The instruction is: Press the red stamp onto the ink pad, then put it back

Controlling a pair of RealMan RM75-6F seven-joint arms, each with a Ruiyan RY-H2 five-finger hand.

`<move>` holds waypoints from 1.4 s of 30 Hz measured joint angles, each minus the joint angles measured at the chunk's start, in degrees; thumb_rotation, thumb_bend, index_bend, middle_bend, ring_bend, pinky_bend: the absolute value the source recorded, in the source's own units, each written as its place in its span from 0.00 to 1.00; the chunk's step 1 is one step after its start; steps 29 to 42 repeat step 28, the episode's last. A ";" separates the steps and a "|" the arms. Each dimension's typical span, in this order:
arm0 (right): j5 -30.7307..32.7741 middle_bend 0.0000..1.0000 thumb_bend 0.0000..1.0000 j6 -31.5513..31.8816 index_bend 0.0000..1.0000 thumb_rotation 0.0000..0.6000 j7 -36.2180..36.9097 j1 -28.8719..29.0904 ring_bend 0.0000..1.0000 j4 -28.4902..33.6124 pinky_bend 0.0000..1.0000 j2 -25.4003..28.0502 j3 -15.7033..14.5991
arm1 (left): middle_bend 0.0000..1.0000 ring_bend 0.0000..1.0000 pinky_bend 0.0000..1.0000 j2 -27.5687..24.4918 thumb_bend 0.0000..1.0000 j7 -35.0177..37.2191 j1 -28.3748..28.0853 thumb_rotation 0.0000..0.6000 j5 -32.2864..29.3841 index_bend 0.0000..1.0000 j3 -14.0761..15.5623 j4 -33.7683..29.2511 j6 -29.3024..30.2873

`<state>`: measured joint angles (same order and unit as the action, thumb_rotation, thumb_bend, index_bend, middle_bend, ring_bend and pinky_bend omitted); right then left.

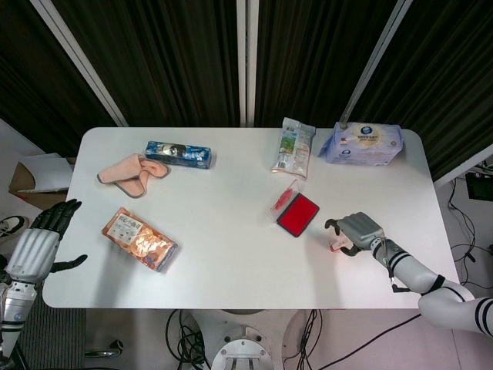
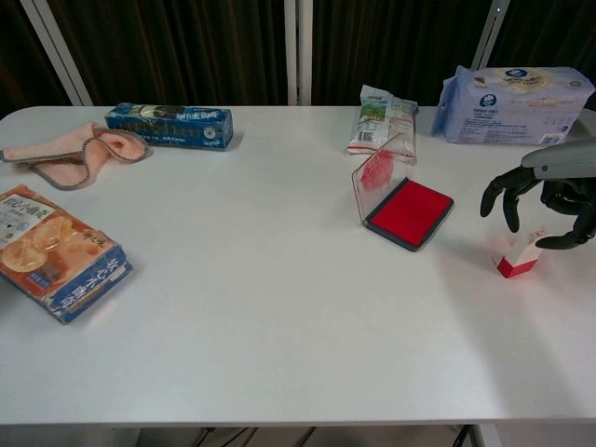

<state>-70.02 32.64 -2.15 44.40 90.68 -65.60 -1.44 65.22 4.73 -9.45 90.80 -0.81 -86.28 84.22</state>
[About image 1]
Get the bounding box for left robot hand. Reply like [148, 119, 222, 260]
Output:
[6, 199, 89, 286]

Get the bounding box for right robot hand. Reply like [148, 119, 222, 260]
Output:
[324, 210, 386, 258]

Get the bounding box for small red white stamp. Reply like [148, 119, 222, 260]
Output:
[329, 235, 351, 252]

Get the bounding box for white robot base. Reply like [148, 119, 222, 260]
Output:
[188, 308, 309, 370]

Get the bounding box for white black sneaker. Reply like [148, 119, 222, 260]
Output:
[0, 215, 30, 244]

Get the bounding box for red ink pad with lid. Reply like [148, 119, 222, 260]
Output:
[270, 179, 321, 240]

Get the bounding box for brown cardboard box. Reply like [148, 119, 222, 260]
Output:
[8, 160, 70, 202]

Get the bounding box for blue white tissue pack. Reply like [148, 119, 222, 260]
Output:
[317, 121, 405, 167]

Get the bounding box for green white snack bag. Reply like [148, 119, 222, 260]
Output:
[270, 117, 317, 181]

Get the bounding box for orange snack package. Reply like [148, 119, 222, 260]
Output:
[101, 207, 179, 274]

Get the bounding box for pink cloth with grey edge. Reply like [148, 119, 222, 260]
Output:
[96, 153, 172, 200]

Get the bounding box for black chrome chair base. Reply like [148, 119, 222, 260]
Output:
[85, 338, 125, 358]

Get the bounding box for black curtain panel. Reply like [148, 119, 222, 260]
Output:
[53, 0, 247, 128]
[0, 0, 119, 157]
[253, 0, 401, 128]
[346, 0, 493, 182]

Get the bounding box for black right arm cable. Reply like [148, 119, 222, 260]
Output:
[379, 237, 423, 336]

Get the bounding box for black floor cables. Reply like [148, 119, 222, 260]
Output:
[448, 179, 493, 286]

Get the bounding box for white frame pole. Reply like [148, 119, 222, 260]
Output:
[433, 142, 493, 190]
[30, 0, 129, 127]
[340, 0, 413, 124]
[235, 0, 260, 127]

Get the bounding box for black cable bundle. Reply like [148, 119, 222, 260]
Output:
[283, 309, 328, 370]
[165, 309, 211, 370]

